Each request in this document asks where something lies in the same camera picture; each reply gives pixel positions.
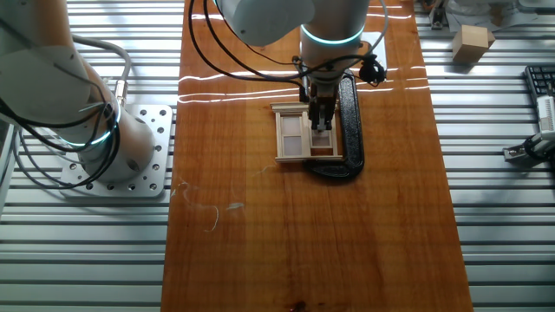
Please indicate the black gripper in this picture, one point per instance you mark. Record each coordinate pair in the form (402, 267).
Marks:
(321, 97)

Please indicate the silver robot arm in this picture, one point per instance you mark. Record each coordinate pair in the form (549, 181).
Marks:
(334, 26)

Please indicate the black metal C-clamp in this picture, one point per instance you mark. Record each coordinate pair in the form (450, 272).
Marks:
(352, 138)

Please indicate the cardboard box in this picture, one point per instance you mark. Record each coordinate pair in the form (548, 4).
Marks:
(472, 43)

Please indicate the crumpled grey plastic sheet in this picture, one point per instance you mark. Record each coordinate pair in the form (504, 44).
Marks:
(490, 13)

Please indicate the black keyboard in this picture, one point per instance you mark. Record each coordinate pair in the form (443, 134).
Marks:
(539, 80)

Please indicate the white ribbed device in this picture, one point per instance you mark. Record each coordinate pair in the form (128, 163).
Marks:
(547, 113)

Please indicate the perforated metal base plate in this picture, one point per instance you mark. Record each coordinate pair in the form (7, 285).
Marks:
(152, 173)

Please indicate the small silver camera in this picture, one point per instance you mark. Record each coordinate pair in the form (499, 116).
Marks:
(531, 149)

